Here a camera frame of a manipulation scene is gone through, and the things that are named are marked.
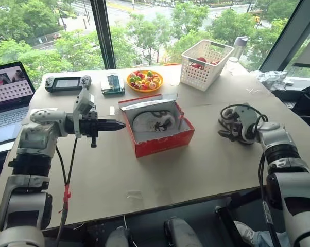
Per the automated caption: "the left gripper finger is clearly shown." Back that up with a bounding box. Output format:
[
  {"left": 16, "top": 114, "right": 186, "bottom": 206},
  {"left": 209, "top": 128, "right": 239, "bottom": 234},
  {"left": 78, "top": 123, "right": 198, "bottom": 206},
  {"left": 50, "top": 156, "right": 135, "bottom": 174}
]
[
  {"left": 97, "top": 118, "right": 126, "bottom": 127},
  {"left": 97, "top": 125, "right": 127, "bottom": 132}
]

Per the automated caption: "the black handheld game console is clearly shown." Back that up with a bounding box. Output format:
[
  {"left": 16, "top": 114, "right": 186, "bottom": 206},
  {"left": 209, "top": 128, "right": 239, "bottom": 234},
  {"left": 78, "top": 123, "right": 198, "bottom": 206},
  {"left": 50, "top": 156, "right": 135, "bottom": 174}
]
[{"left": 44, "top": 75, "right": 92, "bottom": 93}]

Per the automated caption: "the silver laptop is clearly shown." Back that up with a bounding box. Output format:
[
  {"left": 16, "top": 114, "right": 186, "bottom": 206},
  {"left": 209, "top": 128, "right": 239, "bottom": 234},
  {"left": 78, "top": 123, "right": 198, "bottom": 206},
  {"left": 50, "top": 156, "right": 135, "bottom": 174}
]
[{"left": 0, "top": 61, "right": 37, "bottom": 155}]

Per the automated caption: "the crumpled silver plastic bag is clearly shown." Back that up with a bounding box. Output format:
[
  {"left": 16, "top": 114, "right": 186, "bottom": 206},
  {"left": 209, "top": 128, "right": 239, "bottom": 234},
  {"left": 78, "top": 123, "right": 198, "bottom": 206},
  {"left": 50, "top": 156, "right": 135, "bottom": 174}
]
[{"left": 254, "top": 70, "right": 289, "bottom": 90}]

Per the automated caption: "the white sneaker of person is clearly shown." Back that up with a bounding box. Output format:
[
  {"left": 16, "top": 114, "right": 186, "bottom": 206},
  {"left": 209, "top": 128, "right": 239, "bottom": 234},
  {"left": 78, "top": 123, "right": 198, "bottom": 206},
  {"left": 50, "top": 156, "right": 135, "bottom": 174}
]
[{"left": 233, "top": 220, "right": 261, "bottom": 247}]

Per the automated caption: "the black bag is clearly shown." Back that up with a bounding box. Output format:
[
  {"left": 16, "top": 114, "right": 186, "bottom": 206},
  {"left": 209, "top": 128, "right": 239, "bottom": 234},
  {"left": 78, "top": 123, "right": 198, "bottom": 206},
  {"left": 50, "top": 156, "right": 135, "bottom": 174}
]
[{"left": 289, "top": 86, "right": 310, "bottom": 123}]

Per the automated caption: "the white shoe with black print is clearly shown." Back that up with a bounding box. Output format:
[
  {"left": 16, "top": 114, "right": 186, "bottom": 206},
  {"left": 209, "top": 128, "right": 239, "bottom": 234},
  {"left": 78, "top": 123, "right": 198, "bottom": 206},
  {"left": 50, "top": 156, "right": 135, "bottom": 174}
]
[{"left": 132, "top": 110, "right": 177, "bottom": 133}]

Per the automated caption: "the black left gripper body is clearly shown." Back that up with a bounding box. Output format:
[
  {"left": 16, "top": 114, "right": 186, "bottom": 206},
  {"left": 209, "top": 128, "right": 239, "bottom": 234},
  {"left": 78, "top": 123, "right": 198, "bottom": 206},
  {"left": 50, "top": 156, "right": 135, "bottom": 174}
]
[{"left": 80, "top": 110, "right": 102, "bottom": 149}]

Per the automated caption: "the red cable tie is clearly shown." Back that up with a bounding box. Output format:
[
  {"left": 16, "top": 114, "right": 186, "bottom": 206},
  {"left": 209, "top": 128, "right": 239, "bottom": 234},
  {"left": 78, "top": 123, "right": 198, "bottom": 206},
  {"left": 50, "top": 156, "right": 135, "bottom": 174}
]
[{"left": 58, "top": 183, "right": 72, "bottom": 215}]

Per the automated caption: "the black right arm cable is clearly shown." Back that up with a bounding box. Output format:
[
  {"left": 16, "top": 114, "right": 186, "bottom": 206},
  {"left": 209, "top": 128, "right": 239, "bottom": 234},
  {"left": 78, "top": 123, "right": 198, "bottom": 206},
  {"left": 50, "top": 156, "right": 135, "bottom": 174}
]
[{"left": 220, "top": 103, "right": 283, "bottom": 247}]

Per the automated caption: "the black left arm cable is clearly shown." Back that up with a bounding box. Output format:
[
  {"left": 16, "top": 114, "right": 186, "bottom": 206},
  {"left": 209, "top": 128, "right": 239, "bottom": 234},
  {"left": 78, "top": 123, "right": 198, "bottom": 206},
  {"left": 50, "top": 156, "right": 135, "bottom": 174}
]
[{"left": 54, "top": 136, "right": 78, "bottom": 247}]

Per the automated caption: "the grey water bottle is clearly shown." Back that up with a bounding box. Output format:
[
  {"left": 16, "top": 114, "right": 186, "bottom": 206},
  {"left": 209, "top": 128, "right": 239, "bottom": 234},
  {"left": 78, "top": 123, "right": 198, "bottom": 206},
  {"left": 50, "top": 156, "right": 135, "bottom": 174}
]
[{"left": 232, "top": 36, "right": 249, "bottom": 62}]

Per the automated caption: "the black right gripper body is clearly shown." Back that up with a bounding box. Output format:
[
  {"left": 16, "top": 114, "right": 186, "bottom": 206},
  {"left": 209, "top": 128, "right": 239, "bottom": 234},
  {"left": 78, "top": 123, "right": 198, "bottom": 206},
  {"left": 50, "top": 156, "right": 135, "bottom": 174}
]
[{"left": 218, "top": 115, "right": 239, "bottom": 137}]

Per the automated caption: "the white perforated plastic basket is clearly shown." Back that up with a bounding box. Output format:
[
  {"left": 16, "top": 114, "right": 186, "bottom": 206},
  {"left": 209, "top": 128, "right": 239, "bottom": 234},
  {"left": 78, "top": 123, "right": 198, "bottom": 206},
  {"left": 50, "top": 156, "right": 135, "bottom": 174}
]
[{"left": 180, "top": 39, "right": 235, "bottom": 92}]

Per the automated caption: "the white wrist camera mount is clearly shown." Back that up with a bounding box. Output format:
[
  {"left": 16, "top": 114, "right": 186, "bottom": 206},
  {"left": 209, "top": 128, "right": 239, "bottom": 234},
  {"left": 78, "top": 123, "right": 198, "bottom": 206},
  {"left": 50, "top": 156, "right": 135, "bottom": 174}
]
[
  {"left": 231, "top": 102, "right": 262, "bottom": 146},
  {"left": 72, "top": 89, "right": 97, "bottom": 138}
]

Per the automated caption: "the yellow bowl of colourful sweets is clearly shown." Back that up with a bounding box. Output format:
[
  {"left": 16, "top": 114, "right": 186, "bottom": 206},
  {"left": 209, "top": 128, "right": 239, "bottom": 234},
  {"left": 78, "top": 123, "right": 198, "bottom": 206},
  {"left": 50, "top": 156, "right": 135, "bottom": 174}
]
[{"left": 126, "top": 69, "right": 164, "bottom": 92}]

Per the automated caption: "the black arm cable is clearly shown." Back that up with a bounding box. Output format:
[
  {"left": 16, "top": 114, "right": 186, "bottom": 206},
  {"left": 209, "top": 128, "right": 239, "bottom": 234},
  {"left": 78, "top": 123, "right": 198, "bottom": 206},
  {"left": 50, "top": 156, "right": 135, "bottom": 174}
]
[
  {"left": 54, "top": 136, "right": 78, "bottom": 247},
  {"left": 220, "top": 103, "right": 283, "bottom": 247}
]

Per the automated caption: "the circuit board in clear case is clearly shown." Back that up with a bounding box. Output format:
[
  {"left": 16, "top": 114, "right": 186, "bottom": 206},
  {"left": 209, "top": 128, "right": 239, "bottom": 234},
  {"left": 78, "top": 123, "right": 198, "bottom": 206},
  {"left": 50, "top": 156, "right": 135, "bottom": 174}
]
[{"left": 101, "top": 74, "right": 126, "bottom": 96}]

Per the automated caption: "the red item in basket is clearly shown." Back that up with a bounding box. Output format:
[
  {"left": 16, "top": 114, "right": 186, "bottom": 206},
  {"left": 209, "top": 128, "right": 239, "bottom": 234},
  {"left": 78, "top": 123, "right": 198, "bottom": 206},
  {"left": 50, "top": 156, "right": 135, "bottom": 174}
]
[{"left": 192, "top": 57, "right": 220, "bottom": 69}]

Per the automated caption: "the dark window frame post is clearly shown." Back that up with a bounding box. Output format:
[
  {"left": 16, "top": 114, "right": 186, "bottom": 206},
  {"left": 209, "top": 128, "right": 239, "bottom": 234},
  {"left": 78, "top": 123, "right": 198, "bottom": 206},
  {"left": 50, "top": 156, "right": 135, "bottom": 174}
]
[{"left": 90, "top": 0, "right": 117, "bottom": 70}]

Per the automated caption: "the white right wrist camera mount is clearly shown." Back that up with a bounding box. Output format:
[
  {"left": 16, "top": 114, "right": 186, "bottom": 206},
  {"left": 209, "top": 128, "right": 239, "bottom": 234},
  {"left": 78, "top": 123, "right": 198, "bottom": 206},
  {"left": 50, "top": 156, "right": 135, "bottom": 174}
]
[{"left": 231, "top": 102, "right": 262, "bottom": 146}]

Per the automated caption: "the red cardboard shoebox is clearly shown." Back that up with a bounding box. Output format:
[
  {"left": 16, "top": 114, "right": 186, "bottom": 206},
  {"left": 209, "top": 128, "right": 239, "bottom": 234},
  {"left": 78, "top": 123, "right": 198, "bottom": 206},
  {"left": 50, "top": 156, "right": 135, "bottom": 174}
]
[{"left": 117, "top": 93, "right": 196, "bottom": 158}]

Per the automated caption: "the grey rounded shape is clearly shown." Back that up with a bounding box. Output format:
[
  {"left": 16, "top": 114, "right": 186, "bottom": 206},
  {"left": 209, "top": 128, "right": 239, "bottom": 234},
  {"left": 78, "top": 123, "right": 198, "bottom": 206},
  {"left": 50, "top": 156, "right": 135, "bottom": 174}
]
[{"left": 105, "top": 226, "right": 132, "bottom": 247}]

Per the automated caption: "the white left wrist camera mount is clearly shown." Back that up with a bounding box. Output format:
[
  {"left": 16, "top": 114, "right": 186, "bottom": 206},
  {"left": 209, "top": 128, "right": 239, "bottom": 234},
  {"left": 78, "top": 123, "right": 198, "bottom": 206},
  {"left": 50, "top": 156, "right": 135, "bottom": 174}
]
[{"left": 72, "top": 89, "right": 97, "bottom": 138}]

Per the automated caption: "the clear tape strip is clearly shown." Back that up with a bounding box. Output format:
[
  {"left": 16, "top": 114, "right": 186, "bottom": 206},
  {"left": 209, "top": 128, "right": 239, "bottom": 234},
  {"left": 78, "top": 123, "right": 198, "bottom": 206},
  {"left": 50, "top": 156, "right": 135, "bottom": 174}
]
[{"left": 127, "top": 190, "right": 143, "bottom": 200}]

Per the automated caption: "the dark slanted window frame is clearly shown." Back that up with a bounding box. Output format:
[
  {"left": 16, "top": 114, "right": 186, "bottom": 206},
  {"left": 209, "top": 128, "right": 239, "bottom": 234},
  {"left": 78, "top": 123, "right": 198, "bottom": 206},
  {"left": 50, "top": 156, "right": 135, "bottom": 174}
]
[{"left": 259, "top": 0, "right": 310, "bottom": 74}]

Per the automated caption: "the blue jeans leg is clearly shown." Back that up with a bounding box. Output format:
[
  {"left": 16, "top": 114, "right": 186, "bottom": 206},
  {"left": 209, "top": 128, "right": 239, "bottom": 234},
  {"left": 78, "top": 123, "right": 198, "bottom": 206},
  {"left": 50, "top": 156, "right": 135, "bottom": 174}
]
[{"left": 254, "top": 230, "right": 291, "bottom": 247}]

